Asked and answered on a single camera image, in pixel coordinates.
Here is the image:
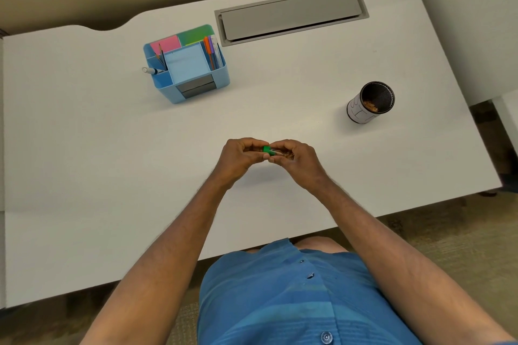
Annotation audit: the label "pink sticky notes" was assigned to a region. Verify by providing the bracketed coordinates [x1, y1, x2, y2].
[150, 34, 182, 56]

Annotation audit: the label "green sticky notes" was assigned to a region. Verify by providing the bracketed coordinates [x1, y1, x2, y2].
[177, 25, 214, 46]

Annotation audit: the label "blue polo shirt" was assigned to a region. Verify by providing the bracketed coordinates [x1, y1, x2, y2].
[197, 238, 423, 345]

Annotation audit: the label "person's right forearm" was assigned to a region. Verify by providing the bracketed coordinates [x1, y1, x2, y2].
[312, 179, 516, 345]

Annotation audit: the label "grey cable tray cover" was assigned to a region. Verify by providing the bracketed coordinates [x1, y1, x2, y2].
[214, 0, 370, 47]

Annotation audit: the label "black and white cylindrical cup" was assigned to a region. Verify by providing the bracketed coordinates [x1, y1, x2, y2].
[346, 81, 396, 125]

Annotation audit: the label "person's left hand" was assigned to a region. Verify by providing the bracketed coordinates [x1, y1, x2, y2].
[212, 138, 270, 189]

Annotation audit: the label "white side desk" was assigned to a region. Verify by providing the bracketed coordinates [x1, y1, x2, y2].
[408, 0, 518, 107]

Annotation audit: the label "person's left forearm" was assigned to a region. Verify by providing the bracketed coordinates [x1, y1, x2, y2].
[80, 175, 234, 345]

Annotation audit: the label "purple pen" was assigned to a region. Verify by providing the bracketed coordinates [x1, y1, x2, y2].
[208, 35, 219, 70]

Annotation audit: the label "blue desk organizer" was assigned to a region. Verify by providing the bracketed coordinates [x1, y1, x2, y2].
[143, 24, 231, 104]

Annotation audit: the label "person's right hand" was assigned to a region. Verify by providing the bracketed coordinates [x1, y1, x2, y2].
[269, 139, 329, 195]

